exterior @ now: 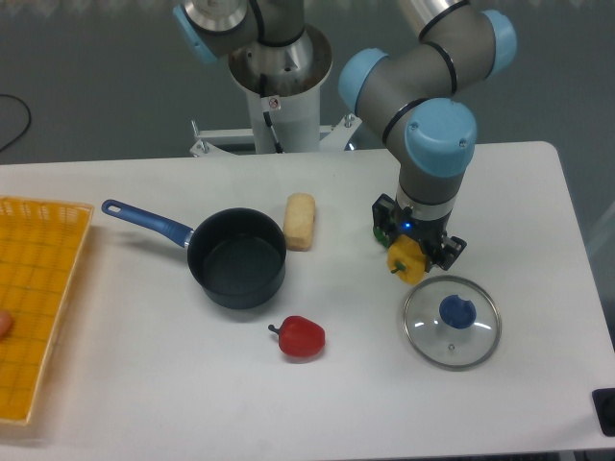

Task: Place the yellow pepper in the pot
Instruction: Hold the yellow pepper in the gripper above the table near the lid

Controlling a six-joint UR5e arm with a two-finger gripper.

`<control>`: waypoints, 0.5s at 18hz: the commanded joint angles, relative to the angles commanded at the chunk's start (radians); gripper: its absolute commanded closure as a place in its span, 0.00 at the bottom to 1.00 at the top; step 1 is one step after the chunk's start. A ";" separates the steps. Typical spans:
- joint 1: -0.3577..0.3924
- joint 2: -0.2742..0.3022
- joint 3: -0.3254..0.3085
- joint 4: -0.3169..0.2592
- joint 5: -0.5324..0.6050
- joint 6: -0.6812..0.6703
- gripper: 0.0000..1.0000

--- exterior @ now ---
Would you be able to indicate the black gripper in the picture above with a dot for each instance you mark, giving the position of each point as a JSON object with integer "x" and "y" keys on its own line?
{"x": 422, "y": 223}

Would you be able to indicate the yellow toy pepper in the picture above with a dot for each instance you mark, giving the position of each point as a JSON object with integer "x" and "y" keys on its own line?
{"x": 406, "y": 260}

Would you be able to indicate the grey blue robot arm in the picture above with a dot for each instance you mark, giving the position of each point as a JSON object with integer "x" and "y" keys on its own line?
{"x": 407, "y": 102}

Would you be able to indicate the red toy pepper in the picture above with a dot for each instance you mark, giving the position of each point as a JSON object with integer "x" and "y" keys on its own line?
{"x": 299, "y": 337}

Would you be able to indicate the person fingertip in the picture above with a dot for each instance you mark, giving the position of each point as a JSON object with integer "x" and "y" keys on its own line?
{"x": 6, "y": 321}

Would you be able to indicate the green toy vegetable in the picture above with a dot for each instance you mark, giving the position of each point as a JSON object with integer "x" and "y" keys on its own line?
{"x": 379, "y": 235}

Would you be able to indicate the glass lid blue knob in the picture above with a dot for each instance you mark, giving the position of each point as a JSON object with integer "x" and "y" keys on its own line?
{"x": 452, "y": 322}

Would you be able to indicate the beige toy bread loaf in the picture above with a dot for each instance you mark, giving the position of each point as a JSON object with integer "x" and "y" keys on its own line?
{"x": 298, "y": 223}

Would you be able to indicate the black device table corner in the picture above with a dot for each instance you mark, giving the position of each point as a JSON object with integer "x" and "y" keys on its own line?
{"x": 604, "y": 402}

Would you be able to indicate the yellow woven basket tray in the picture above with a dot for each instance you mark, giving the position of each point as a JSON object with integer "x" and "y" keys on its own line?
{"x": 41, "y": 244}

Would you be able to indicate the black pot blue handle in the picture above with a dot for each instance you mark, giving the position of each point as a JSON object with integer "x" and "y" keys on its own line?
{"x": 237, "y": 255}

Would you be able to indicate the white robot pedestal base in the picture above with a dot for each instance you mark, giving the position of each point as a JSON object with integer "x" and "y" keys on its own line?
{"x": 282, "y": 86}

